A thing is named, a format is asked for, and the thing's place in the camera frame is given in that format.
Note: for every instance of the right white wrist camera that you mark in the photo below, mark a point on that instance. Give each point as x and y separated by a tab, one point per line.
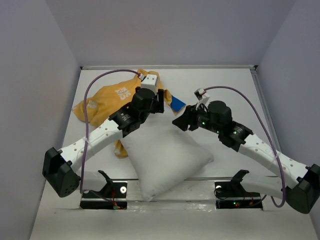
202	96

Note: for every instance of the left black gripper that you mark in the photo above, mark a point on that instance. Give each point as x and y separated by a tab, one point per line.
160	101

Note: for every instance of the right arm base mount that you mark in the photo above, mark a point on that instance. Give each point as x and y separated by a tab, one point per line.
231	194

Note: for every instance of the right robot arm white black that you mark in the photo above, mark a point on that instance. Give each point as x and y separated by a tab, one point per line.
295	182

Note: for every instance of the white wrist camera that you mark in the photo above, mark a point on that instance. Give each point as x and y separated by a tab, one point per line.
150	82
202	96

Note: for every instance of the aluminium frame rail back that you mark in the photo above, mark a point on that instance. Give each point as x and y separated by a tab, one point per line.
154	67

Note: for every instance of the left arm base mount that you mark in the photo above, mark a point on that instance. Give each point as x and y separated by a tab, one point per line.
110	192

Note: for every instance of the yellow blue pillowcase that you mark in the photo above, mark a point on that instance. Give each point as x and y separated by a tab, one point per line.
110	98

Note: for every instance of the aluminium frame rail right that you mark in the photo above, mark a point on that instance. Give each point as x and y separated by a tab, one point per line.
263	103

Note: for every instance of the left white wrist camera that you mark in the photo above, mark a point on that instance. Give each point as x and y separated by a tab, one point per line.
150	82

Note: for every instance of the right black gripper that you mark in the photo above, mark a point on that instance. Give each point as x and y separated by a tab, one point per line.
187	118

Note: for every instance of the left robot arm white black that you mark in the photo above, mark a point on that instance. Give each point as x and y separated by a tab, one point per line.
64	169

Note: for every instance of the white pillow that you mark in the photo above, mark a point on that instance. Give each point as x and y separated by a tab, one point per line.
163	155

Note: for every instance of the aluminium frame rail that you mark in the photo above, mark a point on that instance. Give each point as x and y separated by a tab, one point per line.
154	67
263	103

